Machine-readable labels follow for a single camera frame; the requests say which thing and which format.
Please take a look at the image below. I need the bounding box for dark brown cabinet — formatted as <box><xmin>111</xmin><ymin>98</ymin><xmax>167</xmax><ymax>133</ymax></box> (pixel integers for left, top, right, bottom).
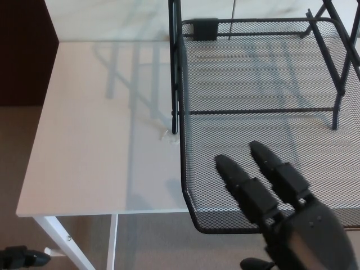
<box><xmin>0</xmin><ymin>0</ymin><xmax>60</xmax><ymax>107</ymax></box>

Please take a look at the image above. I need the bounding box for black mesh tray layer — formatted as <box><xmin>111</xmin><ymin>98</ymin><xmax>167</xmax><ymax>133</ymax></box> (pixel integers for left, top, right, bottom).
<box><xmin>179</xmin><ymin>17</ymin><xmax>360</xmax><ymax>235</ymax></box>

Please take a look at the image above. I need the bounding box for clear tape residue blob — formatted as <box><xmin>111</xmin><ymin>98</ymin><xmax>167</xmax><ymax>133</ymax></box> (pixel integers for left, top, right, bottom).
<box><xmin>157</xmin><ymin>127</ymin><xmax>181</xmax><ymax>146</ymax></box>

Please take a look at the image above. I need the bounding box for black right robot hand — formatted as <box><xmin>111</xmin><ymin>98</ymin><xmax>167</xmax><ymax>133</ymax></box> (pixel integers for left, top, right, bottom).
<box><xmin>214</xmin><ymin>140</ymin><xmax>360</xmax><ymax>270</ymax></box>

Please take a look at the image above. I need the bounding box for black rectangular block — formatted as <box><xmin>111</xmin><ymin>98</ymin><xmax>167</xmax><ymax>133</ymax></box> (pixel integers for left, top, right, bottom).
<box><xmin>193</xmin><ymin>17</ymin><xmax>219</xmax><ymax>41</ymax></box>

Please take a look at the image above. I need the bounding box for black wire file tray frame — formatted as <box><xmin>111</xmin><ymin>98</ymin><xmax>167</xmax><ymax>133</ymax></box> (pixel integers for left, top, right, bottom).
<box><xmin>167</xmin><ymin>0</ymin><xmax>360</xmax><ymax>136</ymax></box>

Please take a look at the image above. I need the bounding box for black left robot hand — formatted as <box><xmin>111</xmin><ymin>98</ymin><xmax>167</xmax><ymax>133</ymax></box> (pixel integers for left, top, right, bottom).
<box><xmin>0</xmin><ymin>245</ymin><xmax>53</xmax><ymax>269</ymax></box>

